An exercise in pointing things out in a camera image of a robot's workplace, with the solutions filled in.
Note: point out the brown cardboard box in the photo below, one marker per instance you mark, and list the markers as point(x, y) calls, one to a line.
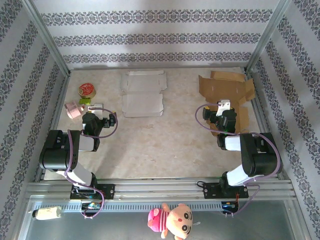
point(225, 87)

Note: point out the white and blue paper box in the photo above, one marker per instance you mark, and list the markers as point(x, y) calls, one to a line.
point(142, 95)

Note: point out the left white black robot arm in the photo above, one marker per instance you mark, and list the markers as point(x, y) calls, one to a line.
point(60, 155)

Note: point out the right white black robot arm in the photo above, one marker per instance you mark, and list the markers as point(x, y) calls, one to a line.
point(262, 160)

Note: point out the small green wrapped candy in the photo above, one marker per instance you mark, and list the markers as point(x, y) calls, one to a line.
point(84, 101)

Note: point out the red round tin can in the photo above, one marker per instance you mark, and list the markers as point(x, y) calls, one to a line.
point(86, 90)

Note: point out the left small circuit board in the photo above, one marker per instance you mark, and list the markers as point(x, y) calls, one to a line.
point(92, 206)

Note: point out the small circuit board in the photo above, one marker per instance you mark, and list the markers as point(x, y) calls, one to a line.
point(92, 206)
point(229, 206)

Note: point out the right small circuit board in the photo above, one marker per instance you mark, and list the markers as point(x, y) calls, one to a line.
point(229, 206)

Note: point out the beige cork-coloured bottle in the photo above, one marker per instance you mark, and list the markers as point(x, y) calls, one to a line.
point(46, 213)

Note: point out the grey metal sheet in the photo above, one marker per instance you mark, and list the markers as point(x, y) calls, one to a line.
point(112, 227)

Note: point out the pink plush doll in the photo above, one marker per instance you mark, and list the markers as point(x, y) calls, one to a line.
point(172, 220)

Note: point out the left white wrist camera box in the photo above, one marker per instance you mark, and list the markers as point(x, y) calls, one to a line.
point(98, 110)

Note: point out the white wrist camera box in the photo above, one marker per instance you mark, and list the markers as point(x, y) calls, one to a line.
point(223, 106)
point(98, 110)

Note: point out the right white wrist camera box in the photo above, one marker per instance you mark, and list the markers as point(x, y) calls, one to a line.
point(223, 106)

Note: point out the right aluminium side rail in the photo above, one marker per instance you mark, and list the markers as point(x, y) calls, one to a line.
point(260, 110)

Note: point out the aluminium side rail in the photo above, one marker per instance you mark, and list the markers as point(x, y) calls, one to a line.
point(58, 105)
point(260, 110)

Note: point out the left aluminium side rail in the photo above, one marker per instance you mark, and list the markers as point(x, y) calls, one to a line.
point(58, 105)

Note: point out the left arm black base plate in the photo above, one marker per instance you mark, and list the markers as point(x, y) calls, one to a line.
point(107, 191)

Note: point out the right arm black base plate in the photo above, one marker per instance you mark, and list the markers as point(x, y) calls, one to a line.
point(211, 191)

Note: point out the aluminium mounting rail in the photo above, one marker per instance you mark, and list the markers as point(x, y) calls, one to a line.
point(160, 188)

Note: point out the right aluminium frame post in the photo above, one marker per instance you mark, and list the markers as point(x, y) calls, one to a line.
point(266, 37)

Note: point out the aluminium frame post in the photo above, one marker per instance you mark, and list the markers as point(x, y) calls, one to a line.
point(47, 37)
point(266, 37)

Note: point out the left aluminium frame post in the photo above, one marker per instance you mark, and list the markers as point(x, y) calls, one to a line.
point(47, 37)

